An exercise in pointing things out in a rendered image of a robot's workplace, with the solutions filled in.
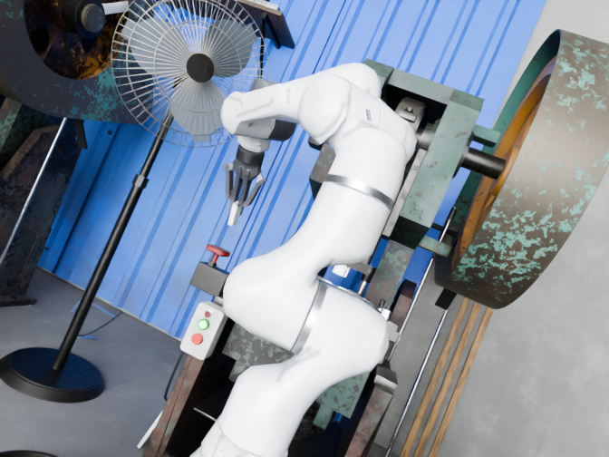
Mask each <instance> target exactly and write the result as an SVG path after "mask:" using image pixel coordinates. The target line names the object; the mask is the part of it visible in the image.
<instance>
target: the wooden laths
mask: <svg viewBox="0 0 609 457"><path fill-rule="evenodd" d="M469 301H470V299H469V298H466V297H463V300H462V302H461V304H460V307H459V311H458V313H457V315H456V317H455V320H454V322H453V325H452V327H451V329H450V331H449V335H448V338H447V340H446V342H445V345H444V346H443V349H442V351H441V354H440V358H439V360H438V363H437V364H436V367H435V369H434V372H433V374H432V377H431V379H430V382H429V384H428V387H427V389H426V392H425V394H424V396H423V398H422V401H421V403H420V407H419V410H418V412H417V414H416V416H415V418H414V421H413V423H412V426H411V429H410V431H409V434H408V436H407V439H406V441H405V444H404V445H403V448H402V450H401V454H400V456H399V457H408V454H409V452H410V449H411V446H412V444H413V441H414V439H415V436H416V434H417V431H418V430H419V427H420V425H421V421H422V418H423V416H424V414H425V412H426V409H427V407H428V405H429V402H430V399H431V397H432V394H433V392H434V389H435V387H436V384H437V382H438V380H439V378H440V374H441V371H442V369H443V366H444V365H445V362H446V360H447V357H448V355H449V352H450V349H451V347H452V344H453V342H454V339H455V337H456V334H457V333H458V330H459V326H460V324H461V322H462V319H463V317H464V315H465V313H466V310H467V308H468V305H469ZM450 305H451V304H450ZM450 305H449V308H448V309H447V310H445V309H444V312H443V314H442V317H441V319H440V322H439V324H438V327H437V329H436V332H435V334H434V337H433V338H432V340H431V343H430V347H429V349H428V352H427V354H426V356H425V358H424V360H423V363H422V365H421V368H420V371H419V373H418V376H417V378H416V380H415V383H414V385H413V387H412V389H411V393H410V396H409V398H408V400H407V403H406V404H405V407H404V409H403V412H402V414H401V418H400V420H399V422H398V424H397V427H396V429H395V432H394V434H393V436H392V438H391V442H390V444H389V447H388V449H387V452H386V453H385V455H384V457H389V456H390V453H391V451H392V447H393V445H394V443H395V441H396V438H397V436H398V433H399V431H400V429H401V426H402V423H403V421H404V418H405V416H406V413H407V412H408V409H409V407H410V405H411V401H412V398H413V396H414V394H415V392H416V389H417V387H418V385H419V382H420V380H421V377H422V374H423V372H424V369H425V367H426V364H427V363H428V361H429V358H430V354H431V352H432V349H433V347H434V345H435V343H436V340H437V338H438V336H439V333H440V330H441V328H442V325H443V323H444V320H445V318H446V316H447V314H448V312H449V309H450ZM480 307H481V304H480V303H478V302H475V303H474V305H473V307H472V309H471V312H470V314H469V318H468V321H467V323H466V325H465V327H464V330H463V332H462V335H461V337H460V340H459V343H458V345H457V348H456V350H455V353H454V355H453V357H452V359H451V362H450V364H449V368H448V371H447V373H446V375H445V377H444V380H443V382H442V385H441V387H440V390H439V393H438V395H437V397H436V400H435V402H434V405H433V406H432V409H431V411H430V415H429V418H428V420H427V422H426V424H425V427H424V429H423V432H422V434H421V437H420V440H419V442H418V445H417V447H416V450H415V452H414V454H413V456H412V457H421V455H422V453H423V450H424V448H425V445H426V443H427V441H428V439H429V436H430V432H431V430H432V427H433V425H434V423H435V421H436V418H437V416H438V413H439V411H440V408H441V405H442V403H443V400H444V398H445V395H446V393H447V391H448V388H449V386H450V382H451V379H452V377H453V375H454V373H455V370H456V368H457V365H458V363H459V360H460V357H461V355H462V352H463V350H464V347H465V345H466V343H467V341H468V338H469V334H470V332H471V329H472V327H473V325H474V323H475V320H476V318H477V315H478V313H479V309H480ZM493 311H494V309H492V308H489V307H487V308H486V311H485V313H484V316H483V318H482V320H481V323H480V325H479V328H478V332H477V333H476V336H475V338H474V341H473V343H472V346H471V348H470V350H469V354H468V357H467V359H466V362H465V364H464V366H463V368H462V371H461V373H460V376H459V380H458V381H457V384H456V386H455V389H454V391H453V394H452V396H451V398H450V401H449V405H448V407H447V410H446V412H445V414H444V416H443V419H442V421H441V424H440V428H439V429H438V432H437V434H436V437H435V439H434V442H433V445H432V446H431V449H430V453H429V455H428V457H436V456H437V454H438V451H439V449H440V445H441V443H442V440H443V438H444V435H445V433H446V431H447V429H448V426H449V424H450V419H451V417H452V415H453V413H454V410H455V408H456V405H457V403H458V400H459V397H460V394H461V392H462V389H463V387H464V384H465V383H466V380H467V378H468V375H469V371H470V369H471V366H472V364H473V362H474V359H475V357H476V354H477V352H478V350H479V346H480V344H481V341H482V338H483V336H484V334H485V332H486V329H487V327H488V323H489V320H490V318H491V316H492V313H493Z"/></svg>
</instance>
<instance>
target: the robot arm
mask: <svg viewBox="0 0 609 457"><path fill-rule="evenodd" d="M381 94H382V90H381V81H380V79H379V77H378V75H377V74H376V72H375V71H374V70H373V69H372V68H370V67H369V66H367V65H365V64H364V63H347V64H341V65H338V66H335V67H333V68H330V69H327V70H324V71H322V72H319V73H315V74H313V75H310V76H306V77H304V78H300V79H297V80H293V81H291V82H287V83H278V82H274V81H269V80H266V79H262V78H257V79H255V80H254V81H253V83H252V86H251V88H250V91H249V92H247V93H243V92H233V93H231V94H230V95H229V96H228V97H227V98H226V99H225V100H224V102H223V105H222V108H221V114H220V118H221V121H222V124H223V126H224V127H225V128H226V129H227V130H228V132H229V133H230V134H231V135H236V136H237V142H238V143H240V144H239V145H238V147H237V154H236V158H235V159H234V160H233V162H232V163H227V164H225V165H224V168H225V172H226V198H227V199H229V200H230V205H229V209H228V212H230V216H229V220H228V225H230V226H231V227H232V226H234V225H236V224H237V219H238V217H239V216H240V215H242V213H243V209H244V207H248V206H249V205H251V204H252V202H253V201H254V199H255V197H256V195H257V193H258V192H259V190H260V189H261V187H262V185H263V184H265V183H266V182H267V179H266V178H264V177H263V176H262V174H261V172H262V171H261V166H262V163H263V159H264V157H265V151H268V149H269V146H270V142H271V141H287V140H288V139H289V138H290V137H291V136H292V135H293V134H294V132H295V127H296V124H301V126H302V127H303V128H304V129H305V130H306V131H307V132H308V133H309V135H310V136H311V137H312V138H313V139H315V140H316V141H317V142H318V143H320V144H322V143H324V144H325V145H327V146H328V147H330V148H331V149H333V150H334V151H335V155H336V156H335V160H334V162H333V165H332V167H331V169H330V171H329V173H328V175H327V177H326V179H325V181H324V182H323V184H322V187H321V188H320V190H319V192H318V194H317V197H316V199H315V201H314V204H313V206H312V208H311V210H310V212H309V214H308V216H307V219H306V220H305V222H304V224H303V225H302V226H301V228H300V229H299V230H298V231H297V232H296V234H294V235H293V236H292V237H291V238H290V239H289V240H288V241H287V242H286V243H285V244H284V245H283V246H281V247H279V248H277V249H275V250H273V251H271V252H269V253H267V254H265V255H262V256H258V257H255V258H250V259H247V260H245V261H244V262H242V263H241V264H239V265H238V266H237V267H235V268H234V269H233V270H232V272H231V273H230V275H229V276H228V278H227V281H226V284H225V286H224V290H223V307H224V310H225V312H226V315H227V316H228V317H230V318H231V319H232V320H234V321H235V322H237V323H238V324H239V325H241V326H242V327H244V328H245V329H246V330H247V331H248V332H249V333H251V334H253V335H257V336H259V337H261V338H263V339H265V340H267V341H269V342H271V343H273V344H276V345H279V346H281V347H283V348H285V349H287V350H289V351H290V350H291V351H292V352H293V353H294V355H293V356H292V357H291V358H290V359H288V360H286V361H284V362H282V363H280V364H271V365H254V366H250V367H249V368H248V369H247V370H246V371H245V372H244V373H243V374H241V375H240V376H239V377H238V378H237V381H236V383H235V385H234V387H233V390H232V392H231V394H230V396H229V398H228V400H227V404H226V406H225V408H224V410H223V413H222V414H221V415H220V416H219V417H218V419H217V420H216V422H215V423H214V425H213V426H212V428H211V429H210V431H209V432H208V434H207V435H206V437H205V438H204V440H203V441H202V443H201V446H200V447H199V448H198V449H197V450H196V451H195V452H193V453H192V454H191V455H190V456H189V457H287V453H288V448H289V446H290V443H291V441H292V440H293V438H294V436H295V433H296V431H297V429H298V427H299V425H300V423H301V421H302V419H303V417H304V415H305V413H306V411H307V409H308V408H309V407H310V406H311V405H312V403H313V402H314V401H315V400H316V398H317V397H318V396H319V395H320V394H322V393H323V392H324V391H326V390H327V389H328V388H329V387H330V386H332V385H334V384H337V383H339V382H341V381H342V380H344V379H347V378H350V377H353V376H356V375H359V374H365V373H369V372H371V370H372V369H373V368H374V367H375V366H376V365H377V364H378V363H379V362H380V361H381V359H382V358H383V356H384V354H385V352H386V351H387V348H388V345H389V326H388V323H387V321H386V319H385V317H384V316H382V315H381V314H380V313H378V312H377V311H376V310H374V309H373V308H372V307H370V306H369V305H368V304H366V303H365V302H364V301H362V300H361V299H360V298H357V297H354V296H351V295H349V294H347V293H344V292H343V291H341V290H338V289H336V288H334V287H330V286H328V285H326V284H324V283H322V282H320V280H319V279H317V273H318V272H319V271H320V270H321V269H322V268H324V267H328V266H338V265H348V264H355V263H359V262H362V261H364V260H365V259H366V258H368V257H369V256H371V255H372V253H373V251H374V249H375V247H376V244H377V242H378V240H379V237H380V235H381V233H382V230H383V228H384V226H385V224H386V221H387V219H388V217H389V215H390V213H391V212H392V208H393V205H394V202H395V200H396V198H397V195H398V193H399V190H400V187H401V184H402V179H403V175H404V171H405V166H406V163H407V162H408V161H409V160H410V158H411V157H412V155H413V153H414V150H415V146H416V142H417V140H416V136H415V131H414V129H413V128H412V127H411V126H410V124H409V123H408V122H407V121H405V120H404V119H403V118H401V117H400V116H398V115H397V114H396V113H395V112H394V111H393V110H392V109H391V108H390V107H389V106H387V105H386V104H385V103H384V102H383V101H382V100H381V99H380V98H381ZM233 170H235V173H236V177H235V184H234V188H233V182H234V171H233ZM256 177H257V180H256V182H257V184H256V185H255V186H254V188H253V189H252V191H251V193H250V194H249V196H248V197H247V195H248V192H249V189H250V185H251V183H252V180H253V179H255V178H256ZM243 180H244V181H243ZM242 182H243V188H242V190H241V186H242ZM240 190H241V194H240V198H238V196H239V193H240ZM237 200H239V201H237Z"/></svg>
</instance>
